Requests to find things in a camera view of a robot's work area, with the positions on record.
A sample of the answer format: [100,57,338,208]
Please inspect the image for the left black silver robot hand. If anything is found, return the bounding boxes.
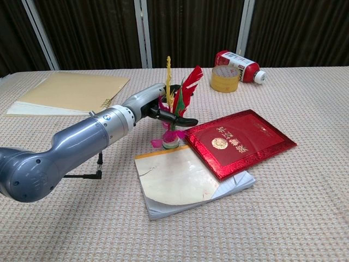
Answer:
[122,83,198,129]

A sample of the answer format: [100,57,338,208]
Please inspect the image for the colourful feather shuttlecock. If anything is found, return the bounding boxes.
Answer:
[151,56,204,150]

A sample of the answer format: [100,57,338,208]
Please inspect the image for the tan kraft spiral notebook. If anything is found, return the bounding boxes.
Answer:
[20,71,131,112]

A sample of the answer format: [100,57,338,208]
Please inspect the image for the clear yellowish tape roll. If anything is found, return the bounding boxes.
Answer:
[210,65,239,93]

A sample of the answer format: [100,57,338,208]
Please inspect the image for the black pleated curtain panel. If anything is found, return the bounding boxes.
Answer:
[245,0,349,68]
[0,0,52,78]
[146,0,244,68]
[34,0,144,70]

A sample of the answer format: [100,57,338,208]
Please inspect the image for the cream cover notepad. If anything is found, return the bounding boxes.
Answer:
[134,145,256,221]

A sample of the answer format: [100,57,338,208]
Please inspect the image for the white paper sheets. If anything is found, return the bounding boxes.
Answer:
[5,78,92,117]

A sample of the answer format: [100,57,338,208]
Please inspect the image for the red foil certificate book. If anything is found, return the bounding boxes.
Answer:
[184,109,297,181]

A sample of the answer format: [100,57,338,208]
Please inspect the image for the red bottle white cap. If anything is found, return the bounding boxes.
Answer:
[214,50,267,85]

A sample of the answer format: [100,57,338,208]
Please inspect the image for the beige woven tablecloth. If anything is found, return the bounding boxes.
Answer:
[0,65,349,262]

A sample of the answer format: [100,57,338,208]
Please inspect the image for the grey metal partition post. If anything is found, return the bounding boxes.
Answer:
[21,0,60,70]
[236,0,257,57]
[135,0,153,68]

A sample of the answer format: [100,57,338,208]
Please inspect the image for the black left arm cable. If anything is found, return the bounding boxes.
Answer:
[64,152,104,181]

